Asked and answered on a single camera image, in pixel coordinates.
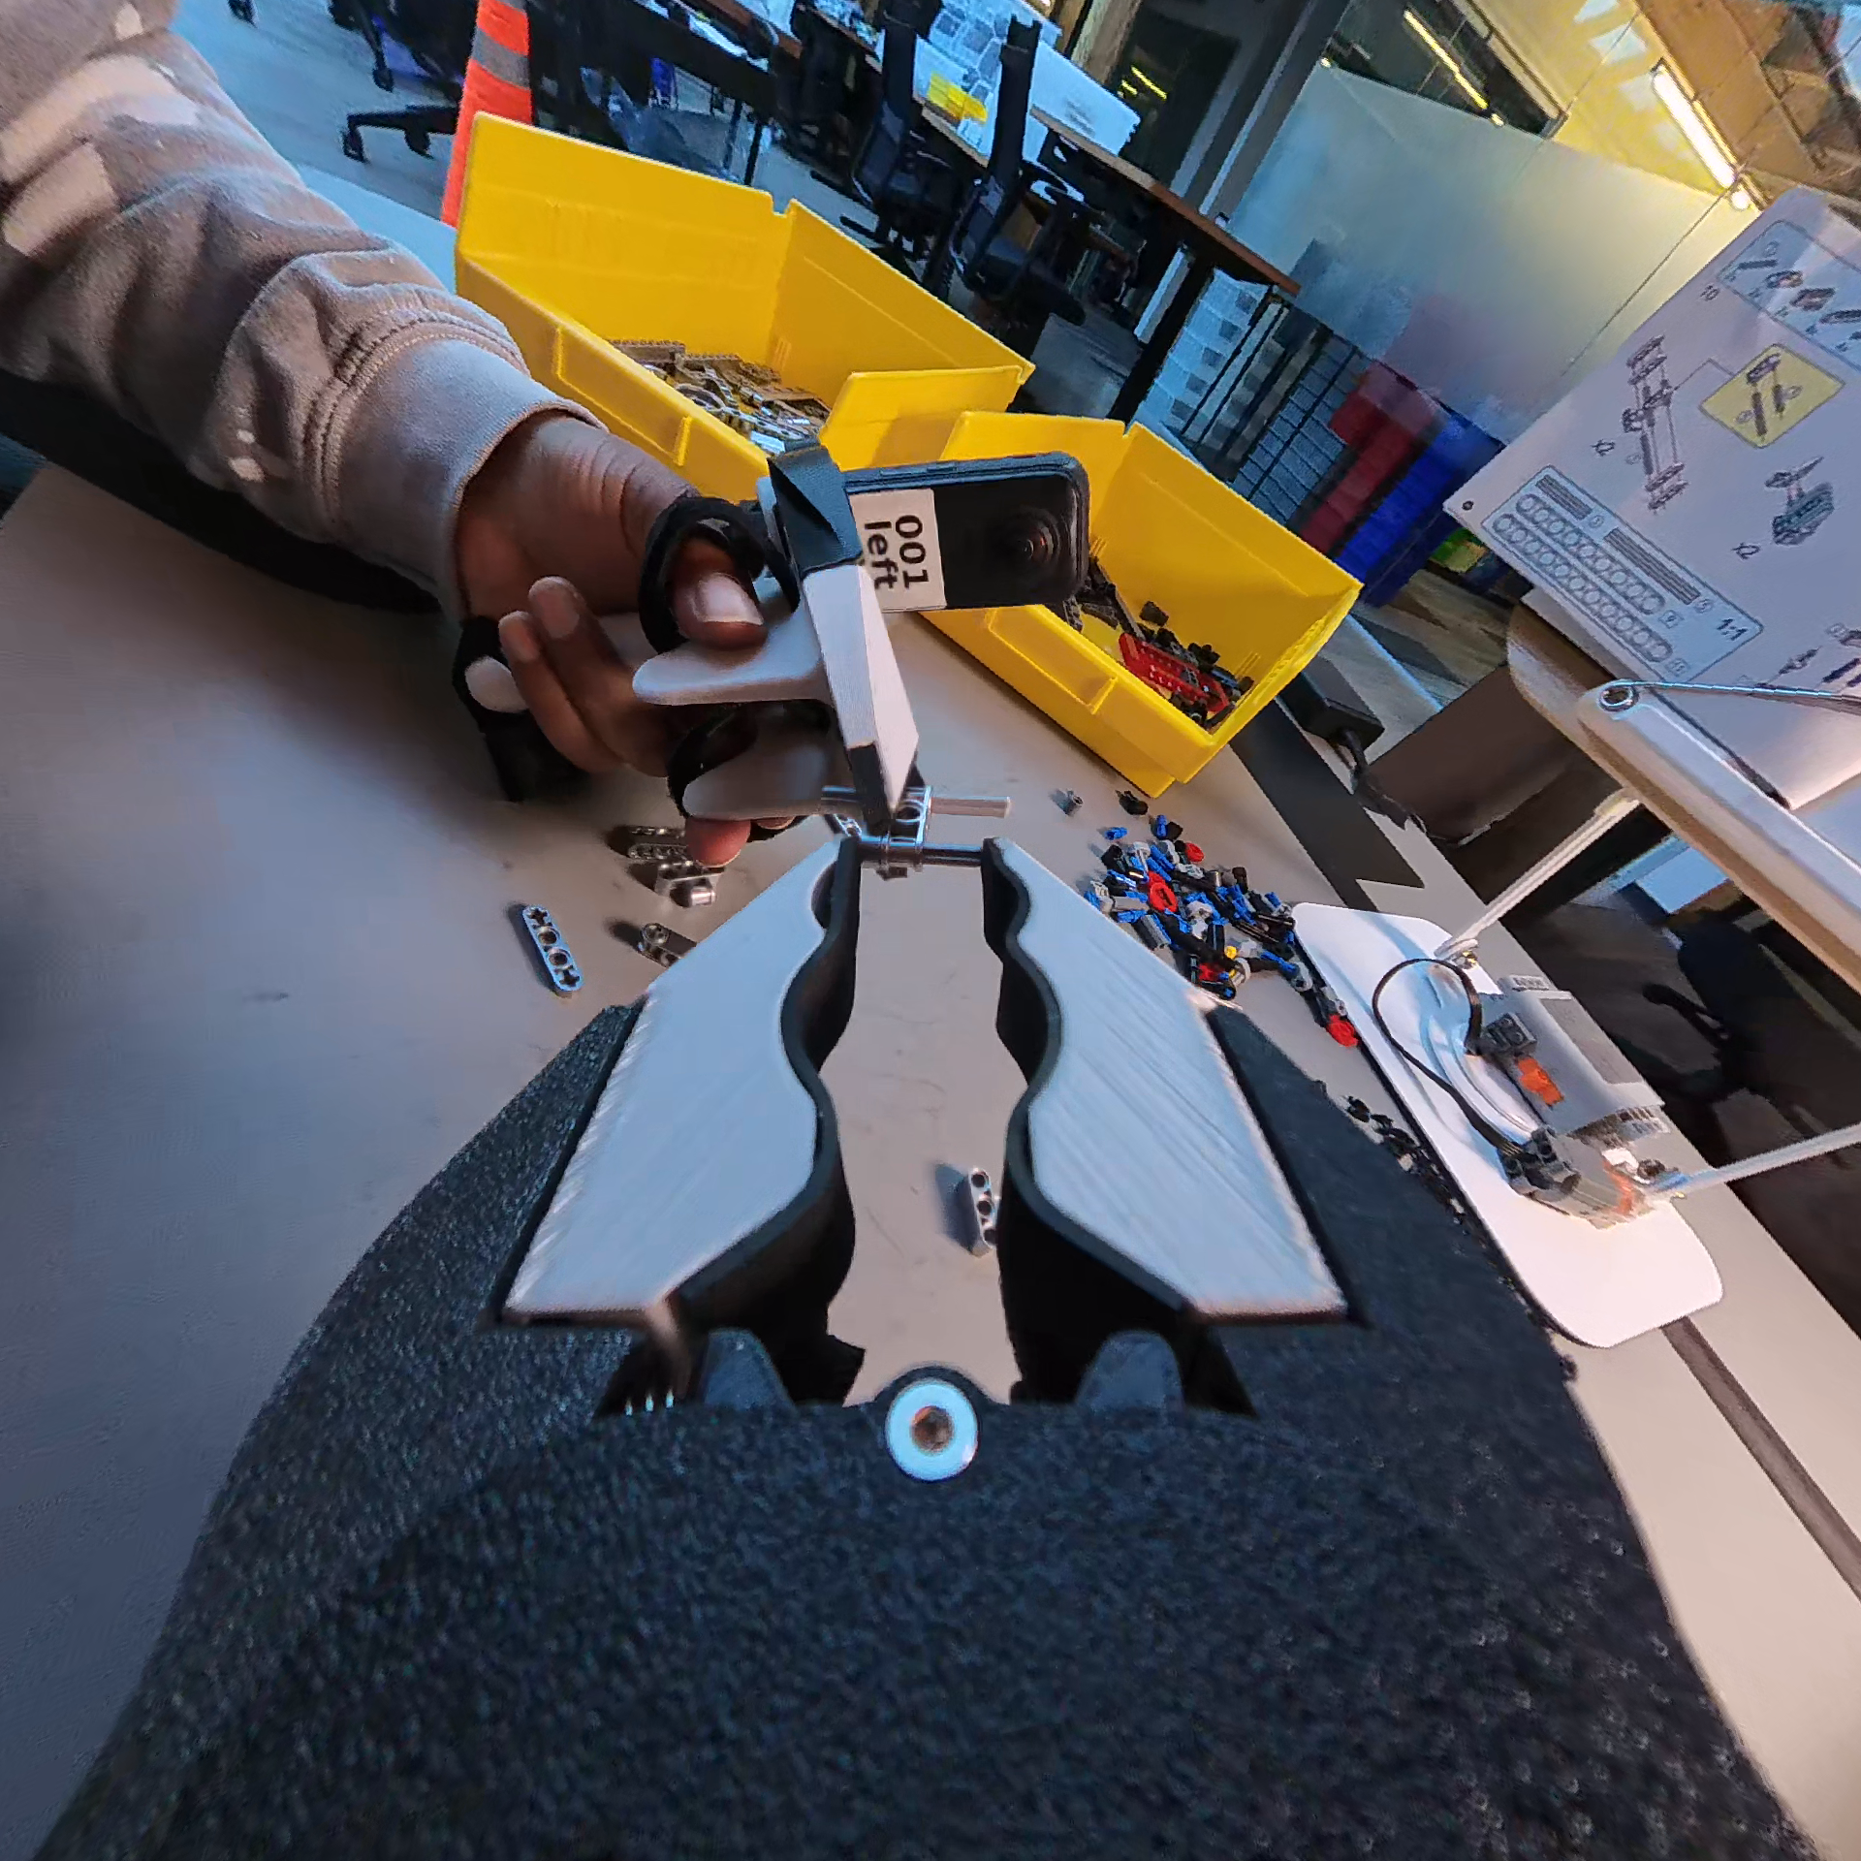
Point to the grey desk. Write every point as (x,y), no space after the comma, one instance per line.
(292,1018)

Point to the grey three-hole pin connector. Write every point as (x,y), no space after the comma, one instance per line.
(979,1206)

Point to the grey three-hole thin beam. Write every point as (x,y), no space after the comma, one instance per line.
(661,939)

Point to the grey twin axle assembly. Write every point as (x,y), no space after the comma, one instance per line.
(909,839)

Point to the grey toy beam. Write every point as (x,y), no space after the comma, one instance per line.
(648,839)
(677,868)

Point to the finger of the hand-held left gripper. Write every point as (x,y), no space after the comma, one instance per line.
(866,682)

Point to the person's left forearm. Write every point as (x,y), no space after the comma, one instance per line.
(219,290)

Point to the grey toy motor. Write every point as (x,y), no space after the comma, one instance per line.
(1586,1176)

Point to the open instruction booklet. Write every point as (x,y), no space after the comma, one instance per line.
(1672,507)

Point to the yellow plastic parts bin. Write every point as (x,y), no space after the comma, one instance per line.
(1237,551)
(610,247)

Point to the wooden top standing table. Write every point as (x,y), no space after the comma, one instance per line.
(1148,188)

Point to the black office chair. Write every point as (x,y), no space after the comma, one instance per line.
(893,130)
(1004,204)
(409,86)

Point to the person's left hand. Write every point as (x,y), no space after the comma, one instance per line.
(569,551)

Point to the stack of red blue crates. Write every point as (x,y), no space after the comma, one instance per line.
(1396,479)

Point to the long ceiling light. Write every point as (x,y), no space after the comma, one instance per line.
(1702,130)

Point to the black power adapter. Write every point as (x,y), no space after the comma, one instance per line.
(1331,704)

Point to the white stand rod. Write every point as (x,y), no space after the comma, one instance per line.
(1774,1158)
(1550,874)

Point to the pile of small toy connectors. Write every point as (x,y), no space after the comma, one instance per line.
(1207,915)

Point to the grey four-hole thin beam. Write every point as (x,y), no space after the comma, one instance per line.
(550,949)

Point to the heap of black red beams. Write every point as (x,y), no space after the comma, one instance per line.
(1177,660)

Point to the heap of tan toy beams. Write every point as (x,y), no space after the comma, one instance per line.
(728,391)

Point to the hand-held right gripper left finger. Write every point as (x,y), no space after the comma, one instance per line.
(683,1164)

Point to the orange traffic cone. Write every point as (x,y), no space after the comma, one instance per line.
(489,86)

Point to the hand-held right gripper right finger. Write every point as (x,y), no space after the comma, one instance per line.
(1164,1164)

